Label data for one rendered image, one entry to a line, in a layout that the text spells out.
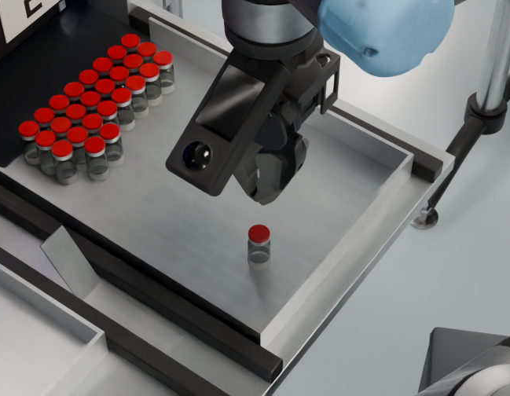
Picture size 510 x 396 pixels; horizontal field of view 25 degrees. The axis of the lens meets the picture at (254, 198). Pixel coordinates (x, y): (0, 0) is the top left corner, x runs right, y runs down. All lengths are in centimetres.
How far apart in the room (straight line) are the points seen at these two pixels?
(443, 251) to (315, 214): 111
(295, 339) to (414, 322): 108
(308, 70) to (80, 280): 31
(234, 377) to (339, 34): 41
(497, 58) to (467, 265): 39
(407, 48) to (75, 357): 44
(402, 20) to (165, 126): 55
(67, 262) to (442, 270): 123
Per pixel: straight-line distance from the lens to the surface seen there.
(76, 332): 106
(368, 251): 112
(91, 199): 116
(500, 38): 215
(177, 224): 113
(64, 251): 107
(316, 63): 93
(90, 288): 109
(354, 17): 71
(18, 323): 108
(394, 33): 71
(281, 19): 84
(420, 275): 219
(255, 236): 106
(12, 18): 116
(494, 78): 222
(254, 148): 97
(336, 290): 109
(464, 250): 224
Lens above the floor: 178
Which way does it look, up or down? 51 degrees down
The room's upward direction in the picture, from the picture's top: straight up
